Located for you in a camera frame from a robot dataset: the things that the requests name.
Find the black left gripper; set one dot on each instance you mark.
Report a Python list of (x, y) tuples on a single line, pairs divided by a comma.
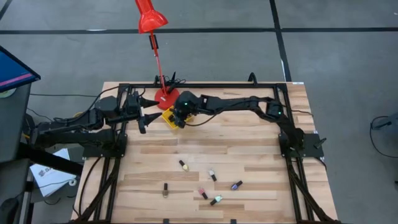
[(133, 105)]

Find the black frame hook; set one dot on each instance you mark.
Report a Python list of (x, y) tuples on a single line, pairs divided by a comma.
[(252, 77)]

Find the purple nail polish bottle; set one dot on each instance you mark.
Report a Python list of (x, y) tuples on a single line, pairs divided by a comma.
[(236, 185)]

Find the rose nail polish bottle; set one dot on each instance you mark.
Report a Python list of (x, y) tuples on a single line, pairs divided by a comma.
[(203, 193)]

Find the white nail polish bottle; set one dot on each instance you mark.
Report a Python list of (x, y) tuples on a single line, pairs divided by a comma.
[(212, 175)]

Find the black monitor stand cart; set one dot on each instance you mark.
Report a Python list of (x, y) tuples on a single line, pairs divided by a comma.
[(12, 118)]

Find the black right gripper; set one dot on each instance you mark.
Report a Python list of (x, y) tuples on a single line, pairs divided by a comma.
[(186, 104)]

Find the yellow nail polish bottle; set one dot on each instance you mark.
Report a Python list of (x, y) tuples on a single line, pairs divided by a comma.
[(183, 165)]

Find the blue screen monitor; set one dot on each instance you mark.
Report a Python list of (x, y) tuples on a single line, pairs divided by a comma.
[(12, 71)]

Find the red desk lamp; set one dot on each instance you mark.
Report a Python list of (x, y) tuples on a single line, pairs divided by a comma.
[(149, 18)]

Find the white tape roll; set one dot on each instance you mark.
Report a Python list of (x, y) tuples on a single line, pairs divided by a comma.
[(72, 182)]

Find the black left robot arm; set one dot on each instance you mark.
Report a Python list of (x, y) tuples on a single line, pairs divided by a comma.
[(68, 124)]

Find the yellow plastic basket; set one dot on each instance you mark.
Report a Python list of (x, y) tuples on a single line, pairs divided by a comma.
[(167, 118)]

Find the black table edge clamp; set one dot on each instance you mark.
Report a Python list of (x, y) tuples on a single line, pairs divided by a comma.
[(233, 221), (166, 221)]

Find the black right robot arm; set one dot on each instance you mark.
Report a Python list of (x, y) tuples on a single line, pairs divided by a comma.
[(236, 102)]

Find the brown nail polish bottle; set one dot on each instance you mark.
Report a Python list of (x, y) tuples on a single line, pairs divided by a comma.
[(165, 189)]

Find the white paper booklet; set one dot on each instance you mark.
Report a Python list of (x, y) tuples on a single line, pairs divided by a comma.
[(49, 177)]

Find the black aluminium table frame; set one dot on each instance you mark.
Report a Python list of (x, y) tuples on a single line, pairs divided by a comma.
[(202, 85)]

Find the mint nail polish bottle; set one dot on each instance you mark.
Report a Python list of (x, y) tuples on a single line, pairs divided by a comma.
[(216, 200)]

